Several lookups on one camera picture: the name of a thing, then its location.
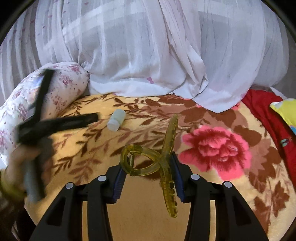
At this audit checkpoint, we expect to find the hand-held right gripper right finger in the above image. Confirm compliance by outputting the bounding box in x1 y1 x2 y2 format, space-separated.
171 155 270 241

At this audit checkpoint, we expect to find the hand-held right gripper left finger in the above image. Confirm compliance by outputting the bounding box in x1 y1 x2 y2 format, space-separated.
29 162 127 241

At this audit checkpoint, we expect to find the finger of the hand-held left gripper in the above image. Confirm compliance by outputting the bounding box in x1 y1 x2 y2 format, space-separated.
45 112 101 138
29 69 55 121

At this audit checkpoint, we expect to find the yellow-green hair claw clip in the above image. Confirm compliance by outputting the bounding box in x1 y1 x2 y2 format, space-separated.
120 113 180 218

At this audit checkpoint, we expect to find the person's left hand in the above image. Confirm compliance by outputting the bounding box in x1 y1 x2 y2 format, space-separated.
1 146 40 189

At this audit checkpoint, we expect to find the floral folded quilt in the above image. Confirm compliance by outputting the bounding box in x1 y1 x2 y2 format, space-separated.
0 62 91 169

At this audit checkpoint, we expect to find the small white bottle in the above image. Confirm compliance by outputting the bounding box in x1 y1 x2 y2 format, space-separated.
107 109 127 132

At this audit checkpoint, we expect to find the yellow floral plush blanket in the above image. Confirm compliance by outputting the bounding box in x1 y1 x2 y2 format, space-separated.
23 93 294 241

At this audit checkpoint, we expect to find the white sheer curtain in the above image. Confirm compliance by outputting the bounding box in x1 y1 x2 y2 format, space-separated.
0 0 296 114

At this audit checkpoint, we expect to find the red cloth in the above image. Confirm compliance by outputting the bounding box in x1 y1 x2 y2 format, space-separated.
242 89 296 186

